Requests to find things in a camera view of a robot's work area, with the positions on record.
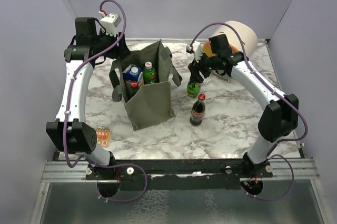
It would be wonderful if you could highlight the aluminium frame rail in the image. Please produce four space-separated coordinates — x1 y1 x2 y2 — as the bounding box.
41 158 320 183

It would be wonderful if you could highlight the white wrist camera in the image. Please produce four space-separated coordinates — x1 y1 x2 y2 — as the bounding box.
100 14 122 36
186 41 203 63

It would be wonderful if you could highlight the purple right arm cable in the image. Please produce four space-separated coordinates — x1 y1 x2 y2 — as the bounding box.
189 22 309 201

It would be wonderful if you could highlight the olive green canvas bag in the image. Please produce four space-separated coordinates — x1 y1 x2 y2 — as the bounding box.
109 40 182 131

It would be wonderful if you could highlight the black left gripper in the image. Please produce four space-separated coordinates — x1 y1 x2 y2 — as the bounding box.
93 27 131 60

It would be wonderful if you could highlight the cola glass bottle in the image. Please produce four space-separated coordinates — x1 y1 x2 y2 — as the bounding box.
130 81 139 98
190 93 206 126

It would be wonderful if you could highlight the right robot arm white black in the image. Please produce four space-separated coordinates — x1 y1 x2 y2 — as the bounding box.
186 34 299 177

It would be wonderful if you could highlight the green glass bottle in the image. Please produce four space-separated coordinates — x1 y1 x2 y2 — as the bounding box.
187 80 201 98

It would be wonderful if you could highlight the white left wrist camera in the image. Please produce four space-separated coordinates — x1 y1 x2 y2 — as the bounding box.
100 14 122 36

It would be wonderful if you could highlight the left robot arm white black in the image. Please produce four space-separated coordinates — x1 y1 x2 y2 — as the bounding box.
46 14 130 179

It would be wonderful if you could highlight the blue white beverage carton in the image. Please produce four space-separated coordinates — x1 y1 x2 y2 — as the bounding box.
122 64 144 91

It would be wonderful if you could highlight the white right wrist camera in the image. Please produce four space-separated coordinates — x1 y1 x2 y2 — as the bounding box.
186 41 203 63

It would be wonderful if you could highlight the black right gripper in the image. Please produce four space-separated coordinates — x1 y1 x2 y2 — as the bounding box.
189 49 220 83

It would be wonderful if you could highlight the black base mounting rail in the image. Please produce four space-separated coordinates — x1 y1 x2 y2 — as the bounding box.
86 159 273 191

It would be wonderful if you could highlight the green tea plastic bottle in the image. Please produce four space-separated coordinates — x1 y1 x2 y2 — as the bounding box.
143 61 157 84

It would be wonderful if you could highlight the orange small notepad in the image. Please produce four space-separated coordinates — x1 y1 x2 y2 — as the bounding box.
95 128 112 148

